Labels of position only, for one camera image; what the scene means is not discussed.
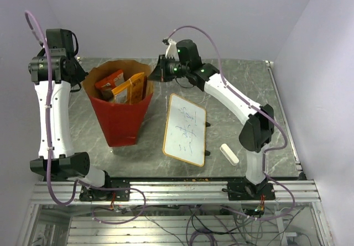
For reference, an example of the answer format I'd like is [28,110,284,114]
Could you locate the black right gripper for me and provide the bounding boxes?
[147,55,189,83]

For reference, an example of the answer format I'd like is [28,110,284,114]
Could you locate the orange honey snack bag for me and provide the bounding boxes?
[112,72,145,104]

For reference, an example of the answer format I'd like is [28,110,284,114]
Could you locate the orange white Fox's candy bag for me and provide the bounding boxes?
[95,70,125,101]

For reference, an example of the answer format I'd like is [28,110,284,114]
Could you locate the red brown paper bag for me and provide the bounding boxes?
[82,60,154,147]

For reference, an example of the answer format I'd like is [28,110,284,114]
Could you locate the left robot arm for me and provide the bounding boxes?
[28,29,153,200]

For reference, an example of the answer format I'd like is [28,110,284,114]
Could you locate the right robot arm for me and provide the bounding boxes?
[154,39,274,200]

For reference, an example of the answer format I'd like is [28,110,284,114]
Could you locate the yellow framed whiteboard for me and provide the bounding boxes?
[162,93,206,167]

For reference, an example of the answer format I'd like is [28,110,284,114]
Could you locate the white whiteboard eraser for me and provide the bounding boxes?
[220,144,239,166]

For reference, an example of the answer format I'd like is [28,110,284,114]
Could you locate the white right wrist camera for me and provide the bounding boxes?
[165,39,178,59]

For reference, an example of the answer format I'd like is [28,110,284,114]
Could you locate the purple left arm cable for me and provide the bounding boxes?
[24,10,147,225]

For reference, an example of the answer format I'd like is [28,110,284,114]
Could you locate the aluminium mounting rail frame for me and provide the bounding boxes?
[16,59,335,246]

